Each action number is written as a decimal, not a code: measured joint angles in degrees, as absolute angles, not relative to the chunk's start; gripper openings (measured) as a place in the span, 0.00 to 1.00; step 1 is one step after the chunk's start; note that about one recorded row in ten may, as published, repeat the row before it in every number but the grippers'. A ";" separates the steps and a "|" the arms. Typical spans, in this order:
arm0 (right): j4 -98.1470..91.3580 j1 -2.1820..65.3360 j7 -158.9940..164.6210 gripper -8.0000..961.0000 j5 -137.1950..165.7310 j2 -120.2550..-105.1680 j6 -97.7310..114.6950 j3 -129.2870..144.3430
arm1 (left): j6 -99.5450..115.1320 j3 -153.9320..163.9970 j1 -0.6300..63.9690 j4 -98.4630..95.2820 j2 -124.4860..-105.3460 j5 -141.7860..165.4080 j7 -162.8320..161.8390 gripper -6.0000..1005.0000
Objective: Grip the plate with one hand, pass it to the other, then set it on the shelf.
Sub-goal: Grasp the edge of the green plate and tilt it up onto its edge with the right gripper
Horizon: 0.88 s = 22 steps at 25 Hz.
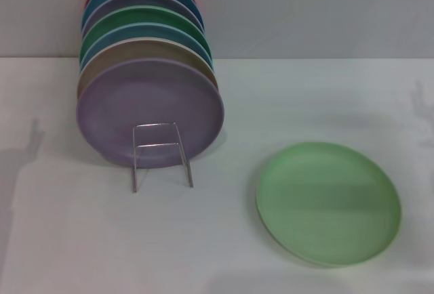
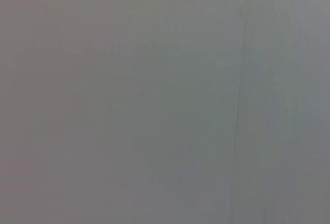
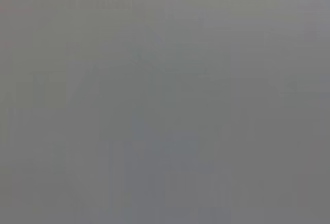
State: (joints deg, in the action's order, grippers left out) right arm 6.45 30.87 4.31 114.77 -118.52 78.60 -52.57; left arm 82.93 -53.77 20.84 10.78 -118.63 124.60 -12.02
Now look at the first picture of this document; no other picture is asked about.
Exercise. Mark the grey lavender plate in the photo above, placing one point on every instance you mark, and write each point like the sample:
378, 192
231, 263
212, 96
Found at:
117, 6

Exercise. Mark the dark green plate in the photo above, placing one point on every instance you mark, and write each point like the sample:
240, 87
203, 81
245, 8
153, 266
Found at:
115, 21

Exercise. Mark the light green plate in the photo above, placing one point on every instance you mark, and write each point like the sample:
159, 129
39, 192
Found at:
328, 206

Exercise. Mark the lilac purple plate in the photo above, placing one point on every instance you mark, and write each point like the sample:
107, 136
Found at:
149, 97

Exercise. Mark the light blue plate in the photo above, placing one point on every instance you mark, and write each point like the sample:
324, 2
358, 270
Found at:
112, 36

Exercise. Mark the beige plate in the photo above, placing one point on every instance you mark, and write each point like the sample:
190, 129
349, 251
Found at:
108, 57

